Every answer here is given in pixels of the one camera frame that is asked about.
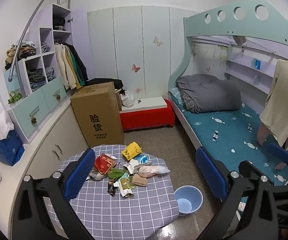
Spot teal bunk bed frame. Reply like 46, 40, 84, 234
168, 0, 288, 205

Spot yellow snack packet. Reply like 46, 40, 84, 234
121, 142, 142, 161

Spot table with grey checked tablecloth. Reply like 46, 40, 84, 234
43, 144, 179, 240

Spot white board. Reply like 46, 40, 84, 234
120, 96, 169, 113

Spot white purple shelf unit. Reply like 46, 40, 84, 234
4, 4, 88, 144

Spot white plastic bag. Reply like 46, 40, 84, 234
120, 90, 135, 107

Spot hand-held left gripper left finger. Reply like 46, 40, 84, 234
9, 148, 96, 240

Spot black clothes pile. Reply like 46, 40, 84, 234
85, 78, 124, 90

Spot blue plastic basin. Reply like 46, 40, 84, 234
174, 185, 204, 217

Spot clear wrapper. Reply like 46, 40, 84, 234
89, 169, 109, 181

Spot dark folded clothes stack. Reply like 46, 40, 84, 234
27, 68, 47, 92

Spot plaid pillow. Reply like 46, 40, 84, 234
169, 87, 187, 106

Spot folded denim clothes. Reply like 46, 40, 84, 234
45, 67, 56, 82

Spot red snack packet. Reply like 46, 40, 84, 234
95, 153, 116, 178

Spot black folded clothes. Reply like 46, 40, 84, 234
53, 17, 67, 31

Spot white panelled wardrobe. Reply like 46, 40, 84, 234
88, 5, 199, 100

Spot large cardboard box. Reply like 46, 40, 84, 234
70, 81, 125, 148

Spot grey duvet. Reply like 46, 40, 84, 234
176, 74, 242, 114

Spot olive green packet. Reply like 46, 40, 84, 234
118, 179, 134, 197

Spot black hanging coat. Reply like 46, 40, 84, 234
64, 42, 89, 82

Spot brown clothes pile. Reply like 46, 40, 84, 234
5, 44, 37, 70

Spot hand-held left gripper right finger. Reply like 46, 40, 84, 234
196, 147, 288, 240

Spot white curved low cabinet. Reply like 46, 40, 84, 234
0, 100, 89, 230

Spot pink plastic bag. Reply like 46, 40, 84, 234
138, 164, 171, 178

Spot green leaves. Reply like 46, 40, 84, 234
108, 167, 137, 189

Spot teal candy print bed sheet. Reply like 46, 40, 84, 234
170, 90, 288, 203

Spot brown cloth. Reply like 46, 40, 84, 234
232, 35, 246, 46

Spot green plant decoration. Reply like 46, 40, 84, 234
8, 92, 22, 105

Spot white torn wrapper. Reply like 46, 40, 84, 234
123, 160, 141, 175

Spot light blue packet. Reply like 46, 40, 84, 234
134, 154, 151, 166

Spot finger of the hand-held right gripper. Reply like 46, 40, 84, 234
268, 142, 288, 190

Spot blue bag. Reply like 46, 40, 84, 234
0, 129, 25, 167

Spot green hanging garment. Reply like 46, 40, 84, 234
70, 47, 86, 85

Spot yellow hanging garment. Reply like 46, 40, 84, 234
67, 46, 82, 89

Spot dark chocolate wrapper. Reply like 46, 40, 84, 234
107, 179, 117, 197

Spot red covered bench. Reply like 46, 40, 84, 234
120, 99, 176, 132

